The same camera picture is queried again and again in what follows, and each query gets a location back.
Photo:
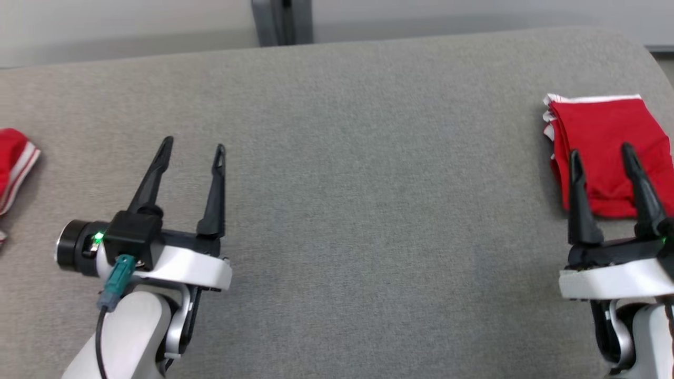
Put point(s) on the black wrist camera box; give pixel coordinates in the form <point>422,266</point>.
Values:
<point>134,234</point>
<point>668,227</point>

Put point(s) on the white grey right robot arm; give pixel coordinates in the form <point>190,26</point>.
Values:
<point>650,337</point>

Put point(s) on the grey metal partition post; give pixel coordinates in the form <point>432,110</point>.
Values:
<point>281,21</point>

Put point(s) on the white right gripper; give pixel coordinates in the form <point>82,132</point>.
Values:
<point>616,276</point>

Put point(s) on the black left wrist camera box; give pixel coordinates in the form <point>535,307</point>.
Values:
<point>134,234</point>

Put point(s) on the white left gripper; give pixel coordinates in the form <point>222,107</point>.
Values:
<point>189,266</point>

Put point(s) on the red shorts with white trim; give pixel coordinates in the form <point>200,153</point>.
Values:
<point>600,131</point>

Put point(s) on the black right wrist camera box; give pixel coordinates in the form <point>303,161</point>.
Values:
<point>668,227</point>

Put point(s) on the red Bulls jersey shirt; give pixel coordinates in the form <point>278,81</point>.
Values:
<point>13,158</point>

